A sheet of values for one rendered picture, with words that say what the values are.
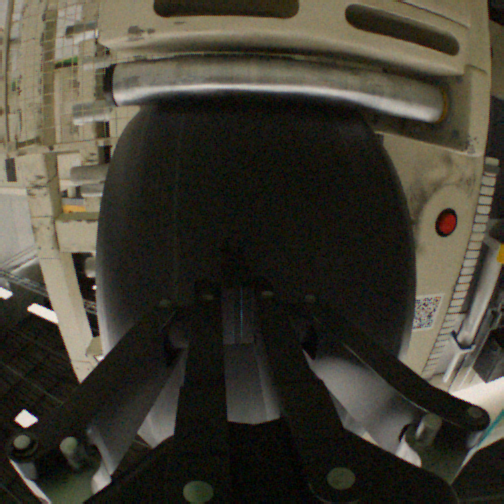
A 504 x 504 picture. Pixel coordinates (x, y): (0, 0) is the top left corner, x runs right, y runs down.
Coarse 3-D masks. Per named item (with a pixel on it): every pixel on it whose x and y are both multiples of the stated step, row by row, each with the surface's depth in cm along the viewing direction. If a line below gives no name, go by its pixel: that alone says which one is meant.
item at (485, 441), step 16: (496, 432) 45; (480, 448) 48; (496, 448) 43; (480, 464) 47; (496, 464) 42; (464, 480) 50; (480, 480) 45; (496, 480) 40; (464, 496) 48; (480, 496) 42; (496, 496) 38
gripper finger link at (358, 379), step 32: (320, 320) 12; (320, 352) 12; (352, 352) 10; (384, 352) 10; (352, 384) 10; (384, 384) 8; (416, 384) 8; (384, 416) 8; (416, 416) 7; (448, 416) 7; (480, 416) 6; (384, 448) 8
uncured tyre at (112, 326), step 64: (128, 128) 30; (192, 128) 26; (256, 128) 26; (320, 128) 27; (128, 192) 24; (192, 192) 23; (256, 192) 24; (320, 192) 24; (384, 192) 25; (128, 256) 23; (192, 256) 22; (256, 256) 23; (320, 256) 23; (384, 256) 24; (128, 320) 22; (384, 320) 24; (256, 384) 23
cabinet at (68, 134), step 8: (56, 64) 344; (64, 64) 345; (56, 72) 346; (64, 72) 349; (56, 80) 351; (64, 80) 355; (56, 88) 356; (64, 88) 360; (56, 96) 361; (64, 96) 364; (56, 104) 366; (64, 104) 369; (56, 112) 371; (64, 112) 373; (56, 120) 376; (64, 120) 378; (56, 128) 381; (64, 128) 382; (56, 136) 386; (64, 136) 386; (72, 136) 401
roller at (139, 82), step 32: (128, 64) 24; (160, 64) 24; (192, 64) 25; (224, 64) 25; (256, 64) 25; (288, 64) 26; (320, 64) 26; (128, 96) 25; (160, 96) 26; (192, 96) 26; (224, 96) 27; (256, 96) 27; (288, 96) 27; (320, 96) 27; (352, 96) 27; (384, 96) 27; (416, 96) 27
